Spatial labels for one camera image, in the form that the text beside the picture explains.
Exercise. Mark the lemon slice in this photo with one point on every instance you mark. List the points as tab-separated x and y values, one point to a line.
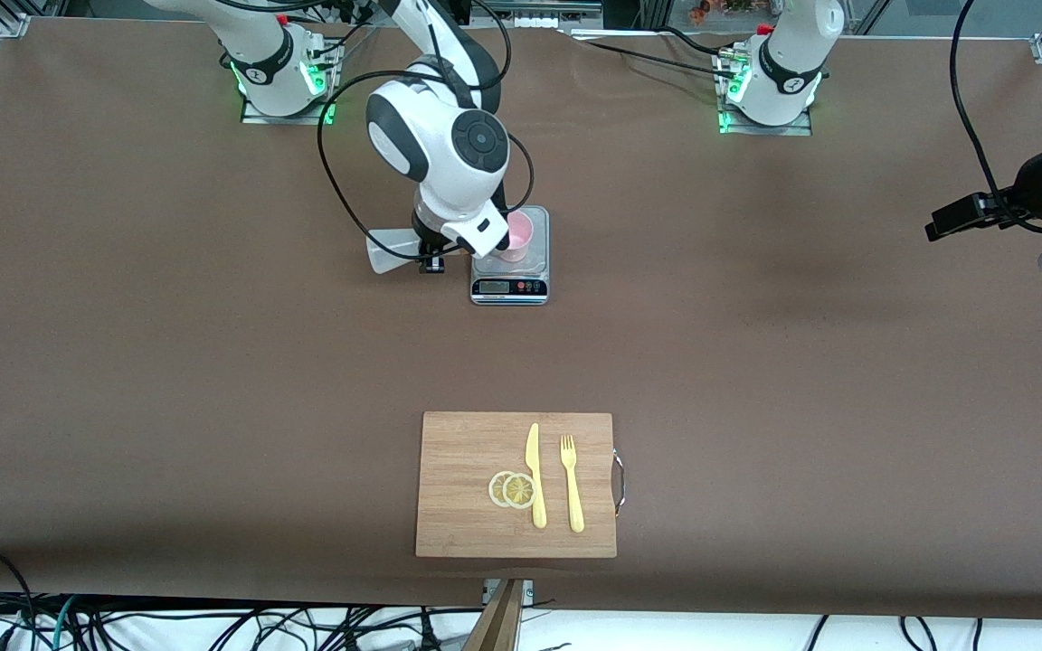
519	491
495	489

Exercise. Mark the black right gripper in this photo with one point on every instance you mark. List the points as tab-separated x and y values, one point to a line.
431	246

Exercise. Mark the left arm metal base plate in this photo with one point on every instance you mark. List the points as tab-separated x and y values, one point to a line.
770	129

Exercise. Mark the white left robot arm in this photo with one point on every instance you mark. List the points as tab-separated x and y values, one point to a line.
779	104

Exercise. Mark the wooden cutting board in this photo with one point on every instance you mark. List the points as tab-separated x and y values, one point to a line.
458	488

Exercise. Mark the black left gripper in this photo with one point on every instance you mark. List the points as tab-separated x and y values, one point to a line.
1018	203

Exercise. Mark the orange-capped translucent bottle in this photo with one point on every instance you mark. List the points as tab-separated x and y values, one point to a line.
390	251

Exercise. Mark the yellow plastic knife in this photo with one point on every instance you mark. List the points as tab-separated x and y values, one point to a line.
535	470

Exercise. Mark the pink plastic cup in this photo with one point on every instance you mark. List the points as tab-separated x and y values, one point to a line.
518	237

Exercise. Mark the yellow plastic fork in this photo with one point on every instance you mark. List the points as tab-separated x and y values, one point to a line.
573	493

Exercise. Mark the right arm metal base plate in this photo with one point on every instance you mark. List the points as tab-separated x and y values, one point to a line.
290	117

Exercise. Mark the wooden beam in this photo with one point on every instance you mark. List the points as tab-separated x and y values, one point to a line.
496	624

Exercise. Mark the small metal bracket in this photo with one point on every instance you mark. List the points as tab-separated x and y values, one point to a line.
526	592

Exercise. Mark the silver digital kitchen scale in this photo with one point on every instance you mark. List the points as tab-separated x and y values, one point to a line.
509	287

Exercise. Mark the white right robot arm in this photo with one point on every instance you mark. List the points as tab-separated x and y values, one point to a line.
444	185

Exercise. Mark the brown table cover sheet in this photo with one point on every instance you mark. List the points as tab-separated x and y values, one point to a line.
756	380

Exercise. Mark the white power strip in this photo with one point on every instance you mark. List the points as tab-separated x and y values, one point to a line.
539	21

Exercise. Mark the orange flower decoration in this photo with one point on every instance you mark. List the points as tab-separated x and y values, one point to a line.
711	11

